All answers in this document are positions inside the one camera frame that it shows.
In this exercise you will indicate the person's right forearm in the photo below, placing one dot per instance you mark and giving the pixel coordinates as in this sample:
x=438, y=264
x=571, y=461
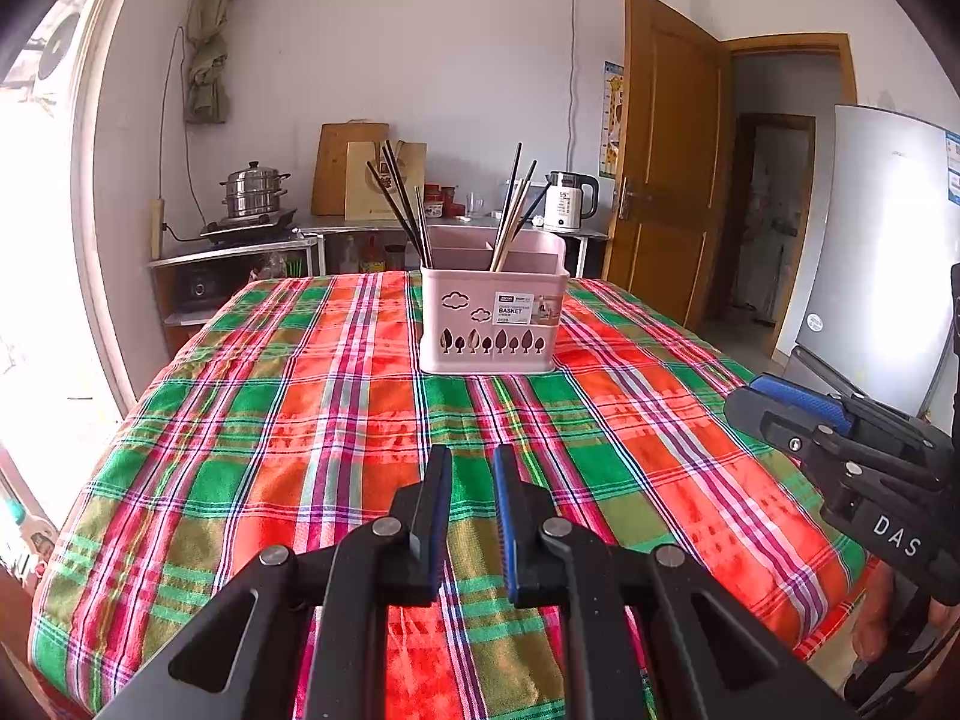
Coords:
x=900, y=682

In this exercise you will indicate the wooden chopstick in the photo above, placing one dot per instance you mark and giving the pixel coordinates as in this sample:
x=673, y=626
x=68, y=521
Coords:
x=502, y=241

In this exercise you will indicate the wall poster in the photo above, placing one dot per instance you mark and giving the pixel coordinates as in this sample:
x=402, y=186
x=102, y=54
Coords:
x=611, y=120

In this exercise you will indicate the wooden door frame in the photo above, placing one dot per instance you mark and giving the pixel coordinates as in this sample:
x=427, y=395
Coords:
x=787, y=45

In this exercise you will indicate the wooden door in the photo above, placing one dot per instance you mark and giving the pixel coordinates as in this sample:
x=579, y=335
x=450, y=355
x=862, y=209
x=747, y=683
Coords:
x=667, y=187

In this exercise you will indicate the clear drinking glass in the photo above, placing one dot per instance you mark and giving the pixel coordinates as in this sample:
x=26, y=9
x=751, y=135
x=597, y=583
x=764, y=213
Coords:
x=475, y=204

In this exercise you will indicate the refrigerator sticker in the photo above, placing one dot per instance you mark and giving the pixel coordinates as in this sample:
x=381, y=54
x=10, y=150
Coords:
x=952, y=165

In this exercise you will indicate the white electric kettle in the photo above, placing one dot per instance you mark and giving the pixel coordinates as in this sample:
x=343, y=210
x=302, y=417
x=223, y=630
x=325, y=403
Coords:
x=562, y=206

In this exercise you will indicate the beige wall power strip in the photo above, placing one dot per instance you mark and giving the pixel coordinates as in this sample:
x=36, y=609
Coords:
x=157, y=232

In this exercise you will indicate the plastic jug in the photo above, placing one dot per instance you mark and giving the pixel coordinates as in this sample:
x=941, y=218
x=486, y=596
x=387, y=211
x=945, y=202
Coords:
x=349, y=256

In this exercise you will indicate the person's right hand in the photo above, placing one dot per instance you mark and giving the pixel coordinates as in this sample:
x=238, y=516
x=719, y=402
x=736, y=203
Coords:
x=874, y=615

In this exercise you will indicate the plaid tablecloth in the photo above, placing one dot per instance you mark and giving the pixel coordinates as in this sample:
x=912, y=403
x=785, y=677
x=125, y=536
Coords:
x=262, y=427

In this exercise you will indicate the brown paper gift bag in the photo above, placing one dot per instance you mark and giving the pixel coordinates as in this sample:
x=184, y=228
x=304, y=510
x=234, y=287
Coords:
x=360, y=199

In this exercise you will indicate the white green bottle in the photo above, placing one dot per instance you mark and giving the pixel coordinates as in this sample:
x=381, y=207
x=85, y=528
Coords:
x=22, y=532

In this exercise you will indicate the black kitchen appliance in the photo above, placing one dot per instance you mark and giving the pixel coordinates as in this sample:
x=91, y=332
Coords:
x=199, y=289

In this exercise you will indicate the red lidded jar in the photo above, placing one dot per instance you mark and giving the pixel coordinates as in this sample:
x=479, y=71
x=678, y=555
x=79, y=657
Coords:
x=433, y=208
x=448, y=201

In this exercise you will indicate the wooden cutting board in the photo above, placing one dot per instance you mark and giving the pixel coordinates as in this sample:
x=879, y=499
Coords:
x=330, y=172

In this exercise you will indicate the outdoor air conditioner unit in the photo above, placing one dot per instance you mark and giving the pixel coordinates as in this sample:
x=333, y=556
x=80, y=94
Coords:
x=60, y=45

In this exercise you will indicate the white window frame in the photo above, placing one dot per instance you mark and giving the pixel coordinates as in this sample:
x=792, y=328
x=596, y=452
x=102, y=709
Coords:
x=86, y=202

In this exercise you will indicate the steel steamer pot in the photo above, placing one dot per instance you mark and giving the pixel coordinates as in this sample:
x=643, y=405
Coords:
x=255, y=195

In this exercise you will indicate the steel side shelf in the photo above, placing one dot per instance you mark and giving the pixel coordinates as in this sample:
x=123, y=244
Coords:
x=225, y=251

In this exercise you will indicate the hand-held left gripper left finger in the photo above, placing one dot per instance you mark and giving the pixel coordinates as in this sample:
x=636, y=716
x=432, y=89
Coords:
x=439, y=540

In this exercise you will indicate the beige tied curtain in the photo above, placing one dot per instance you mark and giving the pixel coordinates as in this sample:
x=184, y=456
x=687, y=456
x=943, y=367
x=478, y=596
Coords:
x=206, y=82

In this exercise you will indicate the silver refrigerator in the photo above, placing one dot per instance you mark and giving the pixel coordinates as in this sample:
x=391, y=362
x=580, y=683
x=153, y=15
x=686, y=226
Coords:
x=862, y=255

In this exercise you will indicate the black induction cooker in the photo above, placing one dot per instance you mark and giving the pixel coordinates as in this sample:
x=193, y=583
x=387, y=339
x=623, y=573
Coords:
x=247, y=229

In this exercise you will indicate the metal kitchen shelf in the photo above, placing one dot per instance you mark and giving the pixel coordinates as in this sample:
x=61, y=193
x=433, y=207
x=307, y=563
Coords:
x=352, y=223

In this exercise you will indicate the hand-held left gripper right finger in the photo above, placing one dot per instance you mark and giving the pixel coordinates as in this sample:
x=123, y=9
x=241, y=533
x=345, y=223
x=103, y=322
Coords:
x=504, y=532

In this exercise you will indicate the dark oil bottle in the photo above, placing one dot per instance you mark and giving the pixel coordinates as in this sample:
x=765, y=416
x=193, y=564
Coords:
x=373, y=259

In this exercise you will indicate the pink plastic utensil basket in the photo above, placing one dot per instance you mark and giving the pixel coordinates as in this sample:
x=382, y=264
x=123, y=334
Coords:
x=465, y=345

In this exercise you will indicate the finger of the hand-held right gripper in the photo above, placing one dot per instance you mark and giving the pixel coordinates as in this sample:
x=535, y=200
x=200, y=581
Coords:
x=765, y=412
x=799, y=399

